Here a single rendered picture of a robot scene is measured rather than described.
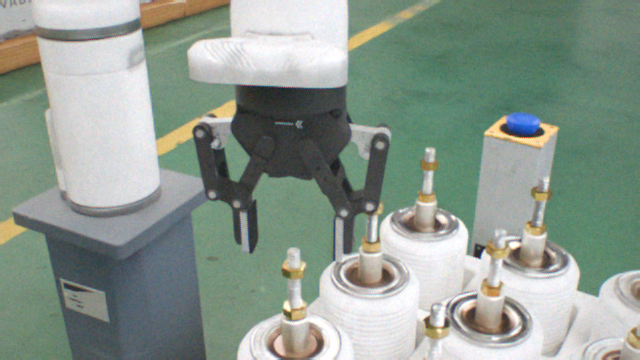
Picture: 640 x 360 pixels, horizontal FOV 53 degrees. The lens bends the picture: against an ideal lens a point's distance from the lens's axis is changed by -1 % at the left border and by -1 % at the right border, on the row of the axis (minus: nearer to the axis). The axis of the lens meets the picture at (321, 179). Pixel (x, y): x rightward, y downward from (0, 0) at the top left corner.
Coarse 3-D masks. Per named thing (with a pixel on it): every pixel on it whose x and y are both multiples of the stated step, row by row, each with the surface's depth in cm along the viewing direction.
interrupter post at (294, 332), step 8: (288, 320) 51; (296, 320) 51; (304, 320) 51; (288, 328) 51; (296, 328) 51; (304, 328) 51; (288, 336) 51; (296, 336) 51; (304, 336) 51; (288, 344) 51; (296, 344) 51; (304, 344) 52; (296, 352) 52
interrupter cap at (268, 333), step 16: (272, 320) 55; (320, 320) 55; (256, 336) 53; (272, 336) 53; (320, 336) 53; (336, 336) 53; (256, 352) 51; (272, 352) 51; (288, 352) 52; (304, 352) 52; (320, 352) 51; (336, 352) 51
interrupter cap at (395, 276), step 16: (352, 256) 64; (384, 256) 64; (336, 272) 61; (352, 272) 62; (384, 272) 62; (400, 272) 61; (352, 288) 59; (368, 288) 59; (384, 288) 59; (400, 288) 59
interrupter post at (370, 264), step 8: (360, 248) 60; (360, 256) 60; (368, 256) 59; (376, 256) 59; (360, 264) 60; (368, 264) 59; (376, 264) 60; (360, 272) 60; (368, 272) 60; (376, 272) 60; (368, 280) 60; (376, 280) 60
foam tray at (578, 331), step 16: (464, 272) 76; (464, 288) 76; (576, 304) 69; (592, 304) 69; (576, 320) 66; (592, 320) 66; (416, 336) 68; (576, 336) 64; (416, 352) 62; (560, 352) 62
